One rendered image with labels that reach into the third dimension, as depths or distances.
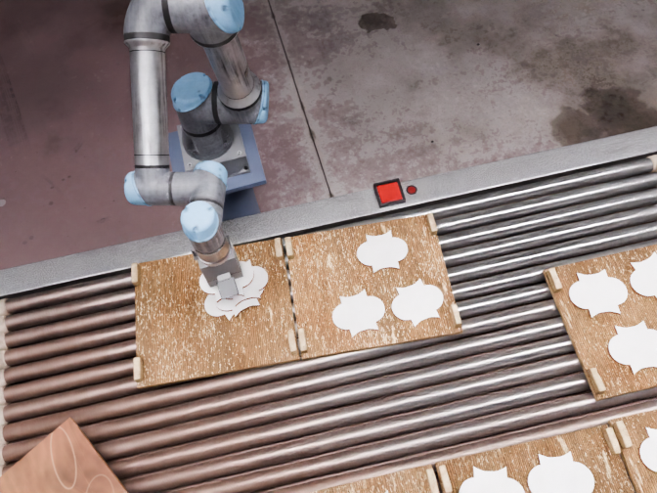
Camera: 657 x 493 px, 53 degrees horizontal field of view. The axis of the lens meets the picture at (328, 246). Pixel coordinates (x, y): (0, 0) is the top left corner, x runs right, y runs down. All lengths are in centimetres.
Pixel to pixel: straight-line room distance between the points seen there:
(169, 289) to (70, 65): 220
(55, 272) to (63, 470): 59
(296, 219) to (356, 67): 168
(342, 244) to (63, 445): 84
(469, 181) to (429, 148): 121
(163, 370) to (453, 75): 222
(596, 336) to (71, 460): 127
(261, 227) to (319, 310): 31
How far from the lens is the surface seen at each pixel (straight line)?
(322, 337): 167
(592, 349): 174
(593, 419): 170
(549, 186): 194
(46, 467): 164
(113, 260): 191
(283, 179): 303
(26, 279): 199
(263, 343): 168
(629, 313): 180
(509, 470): 161
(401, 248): 175
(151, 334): 176
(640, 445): 169
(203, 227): 136
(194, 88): 183
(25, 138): 358
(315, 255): 176
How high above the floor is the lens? 250
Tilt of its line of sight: 62 degrees down
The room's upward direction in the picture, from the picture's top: 8 degrees counter-clockwise
